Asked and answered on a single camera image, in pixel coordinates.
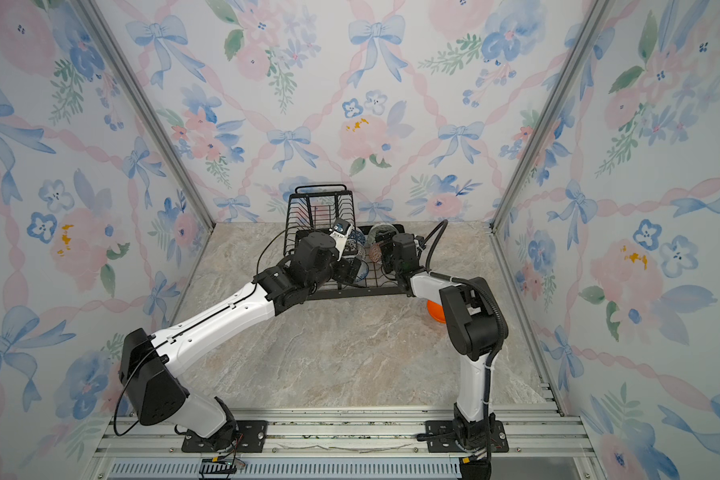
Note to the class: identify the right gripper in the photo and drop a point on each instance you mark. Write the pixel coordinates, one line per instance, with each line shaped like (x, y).
(386, 249)

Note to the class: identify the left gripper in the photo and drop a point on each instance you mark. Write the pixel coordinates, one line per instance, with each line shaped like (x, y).
(345, 266)

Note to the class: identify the dark blue patterned bowl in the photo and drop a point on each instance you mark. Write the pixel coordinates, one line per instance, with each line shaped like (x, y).
(355, 241)

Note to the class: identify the black wire dish rack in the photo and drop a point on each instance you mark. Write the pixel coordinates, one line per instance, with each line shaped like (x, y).
(365, 268)

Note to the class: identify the orange bowl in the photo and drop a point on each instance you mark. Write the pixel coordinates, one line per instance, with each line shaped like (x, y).
(437, 312)

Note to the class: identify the red patterned bowl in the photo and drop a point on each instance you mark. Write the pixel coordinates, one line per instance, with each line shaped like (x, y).
(377, 251)

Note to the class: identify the green patterned bowl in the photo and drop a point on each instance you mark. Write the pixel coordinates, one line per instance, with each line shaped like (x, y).
(379, 229)

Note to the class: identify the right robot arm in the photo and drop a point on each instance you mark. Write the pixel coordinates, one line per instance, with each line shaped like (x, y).
(476, 328)

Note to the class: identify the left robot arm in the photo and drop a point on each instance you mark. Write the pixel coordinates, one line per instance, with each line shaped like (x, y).
(153, 363)

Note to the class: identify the right corner aluminium profile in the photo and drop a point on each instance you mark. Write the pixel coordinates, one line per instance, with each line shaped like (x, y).
(590, 29)

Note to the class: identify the corner aluminium profile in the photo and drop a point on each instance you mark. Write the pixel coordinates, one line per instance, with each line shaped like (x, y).
(93, 19)
(590, 29)

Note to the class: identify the left corner aluminium profile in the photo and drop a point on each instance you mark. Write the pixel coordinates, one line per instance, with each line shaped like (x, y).
(93, 19)

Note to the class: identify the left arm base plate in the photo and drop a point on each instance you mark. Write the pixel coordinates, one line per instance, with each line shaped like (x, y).
(244, 436)

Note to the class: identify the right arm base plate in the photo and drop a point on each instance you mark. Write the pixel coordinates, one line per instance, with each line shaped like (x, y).
(438, 433)

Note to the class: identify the aluminium mounting rail frame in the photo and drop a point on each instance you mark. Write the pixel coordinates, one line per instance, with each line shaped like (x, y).
(357, 443)

